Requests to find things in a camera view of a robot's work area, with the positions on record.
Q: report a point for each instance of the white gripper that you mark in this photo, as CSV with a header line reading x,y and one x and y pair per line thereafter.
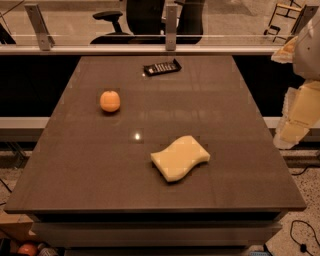
x,y
308,55

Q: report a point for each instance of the yellow wavy sponge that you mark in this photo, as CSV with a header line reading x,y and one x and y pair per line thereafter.
x,y
179,158

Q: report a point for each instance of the black rxbar chocolate wrapper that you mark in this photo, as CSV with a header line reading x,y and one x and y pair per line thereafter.
x,y
162,68

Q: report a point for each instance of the yellow black cart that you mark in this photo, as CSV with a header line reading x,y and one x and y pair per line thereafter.
x,y
284,19

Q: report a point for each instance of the black office chair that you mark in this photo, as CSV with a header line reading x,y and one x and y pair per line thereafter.
x,y
147,25

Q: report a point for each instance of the orange fruit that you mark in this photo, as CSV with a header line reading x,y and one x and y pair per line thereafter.
x,y
110,101

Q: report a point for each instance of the orange ball under table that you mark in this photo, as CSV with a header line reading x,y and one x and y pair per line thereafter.
x,y
30,249

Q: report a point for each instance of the right metal railing post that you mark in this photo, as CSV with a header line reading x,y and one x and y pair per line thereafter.
x,y
307,13

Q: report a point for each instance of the metal railing post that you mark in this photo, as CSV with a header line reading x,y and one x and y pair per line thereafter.
x,y
44,39
170,32
307,13

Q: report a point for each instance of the middle metal railing post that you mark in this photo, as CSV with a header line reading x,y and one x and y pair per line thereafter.
x,y
170,32

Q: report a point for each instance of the left metal railing post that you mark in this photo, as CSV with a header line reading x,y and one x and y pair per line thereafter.
x,y
44,39

